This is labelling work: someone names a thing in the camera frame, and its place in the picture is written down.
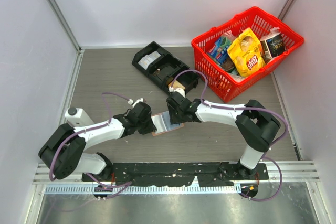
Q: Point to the white cards in tray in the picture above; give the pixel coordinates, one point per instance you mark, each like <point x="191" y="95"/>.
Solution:
<point x="145" y="61"/>

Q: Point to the dark brown packet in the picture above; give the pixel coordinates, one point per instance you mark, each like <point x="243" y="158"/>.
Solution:
<point x="228" y="65"/>

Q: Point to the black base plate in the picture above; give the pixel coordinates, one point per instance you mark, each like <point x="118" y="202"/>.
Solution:
<point x="182" y="174"/>

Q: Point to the white box device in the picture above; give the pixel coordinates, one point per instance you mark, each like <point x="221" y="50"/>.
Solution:
<point x="78" y="117"/>

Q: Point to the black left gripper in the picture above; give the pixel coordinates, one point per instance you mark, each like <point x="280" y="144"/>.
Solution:
<point x="150" y="128"/>

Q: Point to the yellow chips bag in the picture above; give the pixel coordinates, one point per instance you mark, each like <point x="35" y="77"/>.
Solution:
<point x="246" y="53"/>

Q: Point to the black round can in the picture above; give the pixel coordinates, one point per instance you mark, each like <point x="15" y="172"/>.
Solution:
<point x="273" y="46"/>

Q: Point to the red plastic shopping basket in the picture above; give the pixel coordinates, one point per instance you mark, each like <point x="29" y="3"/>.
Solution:
<point x="227" y="85"/>

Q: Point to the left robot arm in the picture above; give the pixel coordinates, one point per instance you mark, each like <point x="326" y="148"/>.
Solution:
<point x="64" y="154"/>

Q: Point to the blue sponge pack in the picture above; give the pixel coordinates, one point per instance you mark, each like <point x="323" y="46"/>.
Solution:
<point x="219" y="50"/>

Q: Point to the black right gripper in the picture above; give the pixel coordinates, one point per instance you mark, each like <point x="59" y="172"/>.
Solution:
<point x="173" y="119"/>

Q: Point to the white clear plastic packet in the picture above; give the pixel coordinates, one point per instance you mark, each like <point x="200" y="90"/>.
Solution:
<point x="237" y="78"/>

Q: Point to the gold card in tray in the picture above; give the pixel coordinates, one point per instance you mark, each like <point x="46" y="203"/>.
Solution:
<point x="175" y="85"/>

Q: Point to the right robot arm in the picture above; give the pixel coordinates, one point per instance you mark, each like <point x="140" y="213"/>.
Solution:
<point x="257" y="126"/>

